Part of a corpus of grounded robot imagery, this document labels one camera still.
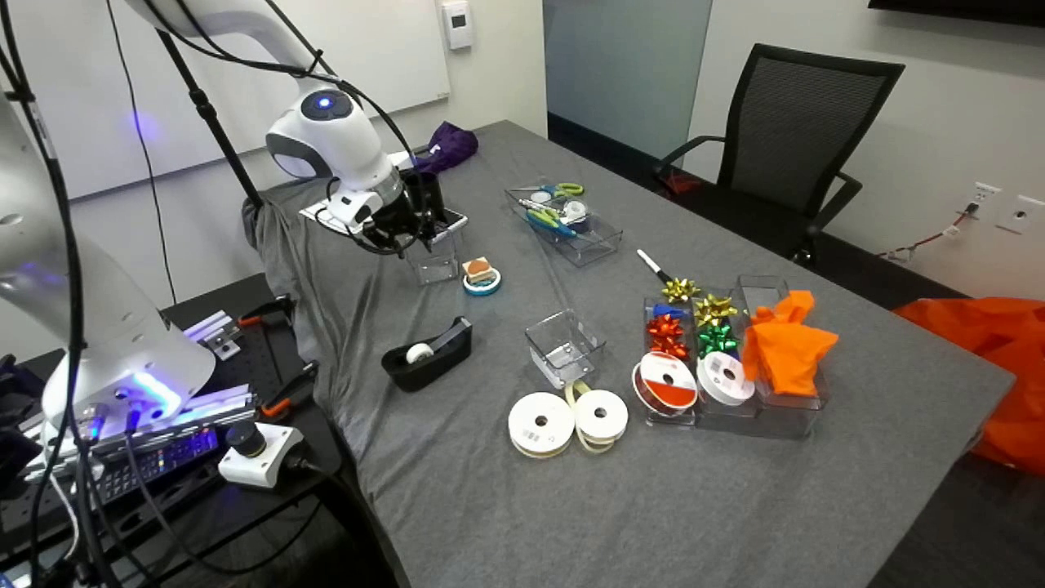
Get black wall television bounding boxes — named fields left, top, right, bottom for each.
left=864, top=0, right=1045, bottom=30

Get white spool gold ribbon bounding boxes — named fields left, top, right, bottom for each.
left=567, top=381, right=635, bottom=458
left=503, top=388, right=577, bottom=464

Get black equipment cart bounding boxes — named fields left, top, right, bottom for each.
left=0, top=271, right=364, bottom=588

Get grey tablecloth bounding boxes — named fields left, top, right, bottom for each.
left=238, top=117, right=1020, bottom=588

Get pen with white tip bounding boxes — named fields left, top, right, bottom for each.
left=635, top=246, right=673, bottom=283

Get red gift bow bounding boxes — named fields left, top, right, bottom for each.
left=642, top=313, right=693, bottom=358

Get orange plastic piece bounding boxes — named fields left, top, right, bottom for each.
left=740, top=288, right=844, bottom=402

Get red ribbon spool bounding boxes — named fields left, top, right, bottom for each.
left=626, top=349, right=703, bottom=422

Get orange handled pliers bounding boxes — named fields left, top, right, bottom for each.
left=254, top=368, right=322, bottom=422
left=231, top=301, right=298, bottom=331

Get clear plastic organizer tray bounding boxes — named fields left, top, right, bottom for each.
left=626, top=271, right=830, bottom=442

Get small blue round item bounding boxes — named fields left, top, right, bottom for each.
left=462, top=271, right=507, bottom=301

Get gold gift bow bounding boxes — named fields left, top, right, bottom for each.
left=693, top=292, right=744, bottom=328
left=659, top=275, right=703, bottom=308

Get green blue handled scissors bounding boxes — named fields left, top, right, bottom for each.
left=524, top=199, right=582, bottom=240

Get orange bag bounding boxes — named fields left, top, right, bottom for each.
left=894, top=292, right=1045, bottom=479

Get green gift bow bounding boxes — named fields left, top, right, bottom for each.
left=695, top=321, right=740, bottom=357

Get long clear plastic tray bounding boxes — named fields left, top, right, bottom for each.
left=503, top=178, right=626, bottom=271

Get white wall thermostat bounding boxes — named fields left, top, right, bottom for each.
left=437, top=0, right=479, bottom=54

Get black stand pole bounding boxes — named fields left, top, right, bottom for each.
left=149, top=24, right=271, bottom=216

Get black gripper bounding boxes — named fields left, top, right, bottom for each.
left=364, top=169, right=466, bottom=261

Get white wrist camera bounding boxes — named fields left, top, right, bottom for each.
left=302, top=194, right=378, bottom=237

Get black tape dispenser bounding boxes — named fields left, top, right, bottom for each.
left=378, top=313, right=476, bottom=395

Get small clear plastic box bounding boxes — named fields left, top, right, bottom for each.
left=524, top=308, right=609, bottom=392

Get black mesh office chair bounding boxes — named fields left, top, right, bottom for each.
left=652, top=42, right=907, bottom=271

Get white wall outlet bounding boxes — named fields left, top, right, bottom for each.
left=993, top=194, right=1045, bottom=237
left=970, top=178, right=1005, bottom=216

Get square clear container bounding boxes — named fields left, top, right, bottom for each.
left=404, top=209, right=472, bottom=288

